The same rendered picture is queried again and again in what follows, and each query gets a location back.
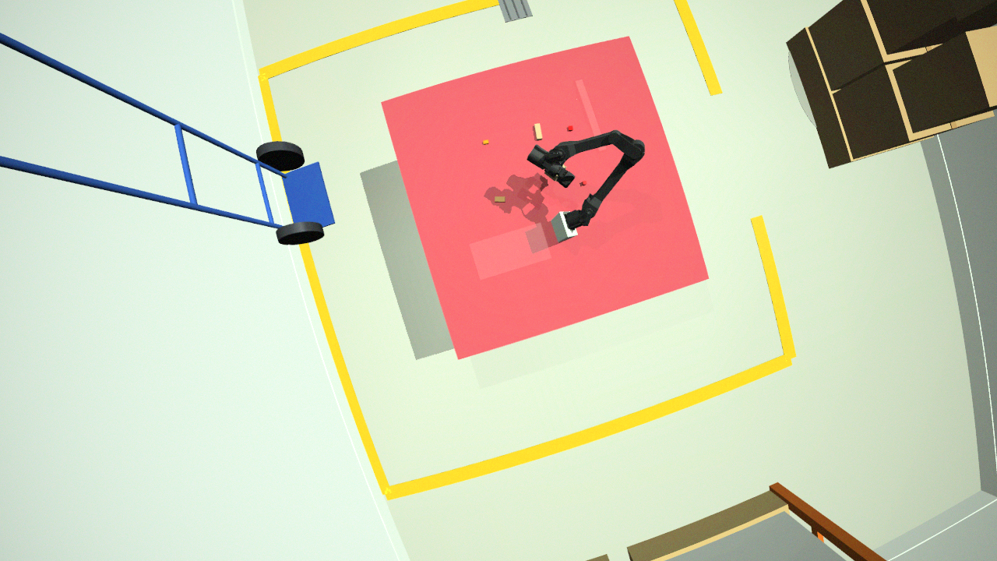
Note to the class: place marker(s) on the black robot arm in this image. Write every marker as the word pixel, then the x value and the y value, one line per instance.
pixel 633 151

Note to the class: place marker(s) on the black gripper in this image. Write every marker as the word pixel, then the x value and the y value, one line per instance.
pixel 565 180

